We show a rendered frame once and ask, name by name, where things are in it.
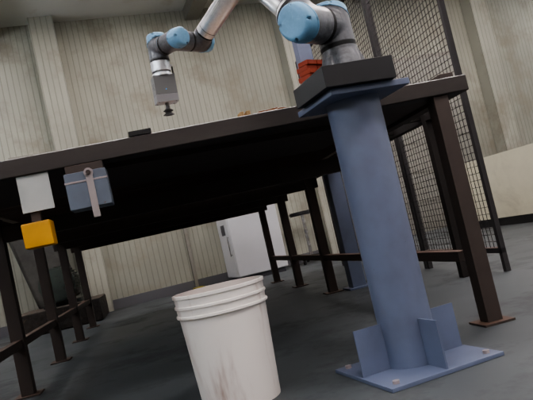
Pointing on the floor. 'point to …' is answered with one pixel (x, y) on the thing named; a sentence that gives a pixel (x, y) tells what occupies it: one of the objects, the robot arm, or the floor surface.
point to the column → (389, 252)
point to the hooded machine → (250, 244)
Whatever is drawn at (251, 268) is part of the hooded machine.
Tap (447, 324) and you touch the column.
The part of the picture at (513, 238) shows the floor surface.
